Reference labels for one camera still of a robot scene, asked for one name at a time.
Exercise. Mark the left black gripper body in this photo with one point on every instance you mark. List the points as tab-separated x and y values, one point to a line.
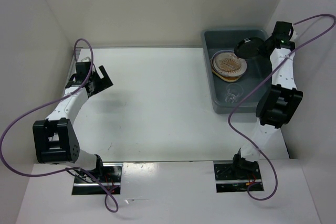
97	85

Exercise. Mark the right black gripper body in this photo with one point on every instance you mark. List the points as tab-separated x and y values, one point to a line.
272	36

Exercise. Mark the black round plate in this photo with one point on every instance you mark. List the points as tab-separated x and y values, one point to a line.
248	48

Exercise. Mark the clear smoky square dish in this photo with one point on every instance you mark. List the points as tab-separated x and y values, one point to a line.
227	62

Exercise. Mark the orange patterned round plate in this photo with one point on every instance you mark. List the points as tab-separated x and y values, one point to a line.
242	60

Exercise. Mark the woven bamboo pattern tray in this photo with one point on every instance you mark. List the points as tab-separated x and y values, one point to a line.
228	78

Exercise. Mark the clear plastic cup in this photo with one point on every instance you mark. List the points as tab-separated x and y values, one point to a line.
233	93

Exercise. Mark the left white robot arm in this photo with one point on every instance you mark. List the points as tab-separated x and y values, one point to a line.
54	137

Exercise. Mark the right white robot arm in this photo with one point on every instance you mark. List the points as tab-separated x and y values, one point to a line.
280	101

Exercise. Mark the grey plastic bin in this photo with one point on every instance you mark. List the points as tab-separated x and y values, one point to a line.
224	95

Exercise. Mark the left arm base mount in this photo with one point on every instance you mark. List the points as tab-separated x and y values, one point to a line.
110	178

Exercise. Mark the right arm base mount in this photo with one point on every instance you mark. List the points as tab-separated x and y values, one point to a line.
237	175

